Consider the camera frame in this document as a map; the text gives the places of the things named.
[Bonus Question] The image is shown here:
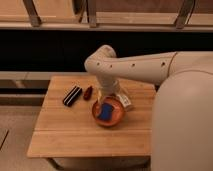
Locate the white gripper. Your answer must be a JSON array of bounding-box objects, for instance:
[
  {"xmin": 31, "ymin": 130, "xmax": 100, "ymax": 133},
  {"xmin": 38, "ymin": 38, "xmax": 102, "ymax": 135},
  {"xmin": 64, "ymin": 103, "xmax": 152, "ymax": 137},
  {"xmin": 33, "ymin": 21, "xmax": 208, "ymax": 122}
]
[{"xmin": 99, "ymin": 79, "xmax": 120, "ymax": 98}]

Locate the black striped eraser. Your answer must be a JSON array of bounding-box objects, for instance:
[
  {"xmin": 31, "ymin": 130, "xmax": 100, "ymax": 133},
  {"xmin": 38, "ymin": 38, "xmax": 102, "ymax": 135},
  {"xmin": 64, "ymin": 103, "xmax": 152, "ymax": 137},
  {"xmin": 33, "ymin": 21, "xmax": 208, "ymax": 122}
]
[{"xmin": 63, "ymin": 86, "xmax": 82, "ymax": 106}]

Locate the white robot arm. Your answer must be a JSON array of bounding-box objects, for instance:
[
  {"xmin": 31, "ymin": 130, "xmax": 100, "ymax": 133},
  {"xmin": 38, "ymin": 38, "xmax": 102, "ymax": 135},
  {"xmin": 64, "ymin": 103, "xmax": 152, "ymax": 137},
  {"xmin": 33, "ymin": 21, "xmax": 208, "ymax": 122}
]
[{"xmin": 84, "ymin": 45, "xmax": 213, "ymax": 171}]

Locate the small brown oblong object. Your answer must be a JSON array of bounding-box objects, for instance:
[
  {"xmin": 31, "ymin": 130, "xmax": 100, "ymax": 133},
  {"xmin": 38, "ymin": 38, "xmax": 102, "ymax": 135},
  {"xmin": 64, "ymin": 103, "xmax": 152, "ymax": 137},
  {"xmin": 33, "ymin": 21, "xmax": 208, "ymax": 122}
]
[{"xmin": 83, "ymin": 86, "xmax": 93, "ymax": 100}]

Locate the blue sponge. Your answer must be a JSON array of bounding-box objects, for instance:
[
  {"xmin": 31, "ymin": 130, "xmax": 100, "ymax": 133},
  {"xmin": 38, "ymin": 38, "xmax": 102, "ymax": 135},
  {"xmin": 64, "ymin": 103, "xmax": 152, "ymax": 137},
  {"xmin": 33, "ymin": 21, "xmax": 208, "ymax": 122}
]
[{"xmin": 98, "ymin": 103, "xmax": 114, "ymax": 121}]

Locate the orange bowl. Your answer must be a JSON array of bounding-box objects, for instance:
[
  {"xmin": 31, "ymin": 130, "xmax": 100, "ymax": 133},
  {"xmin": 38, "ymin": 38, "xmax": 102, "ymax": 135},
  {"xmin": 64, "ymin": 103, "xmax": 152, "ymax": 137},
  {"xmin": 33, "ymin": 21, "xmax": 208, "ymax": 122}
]
[{"xmin": 92, "ymin": 97, "xmax": 125, "ymax": 127}]

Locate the wooden table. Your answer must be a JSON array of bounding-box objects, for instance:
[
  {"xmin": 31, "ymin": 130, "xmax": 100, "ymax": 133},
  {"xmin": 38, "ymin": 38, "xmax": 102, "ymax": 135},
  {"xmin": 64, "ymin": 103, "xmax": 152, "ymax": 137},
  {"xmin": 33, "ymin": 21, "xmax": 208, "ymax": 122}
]
[{"xmin": 27, "ymin": 76, "xmax": 155, "ymax": 158}]

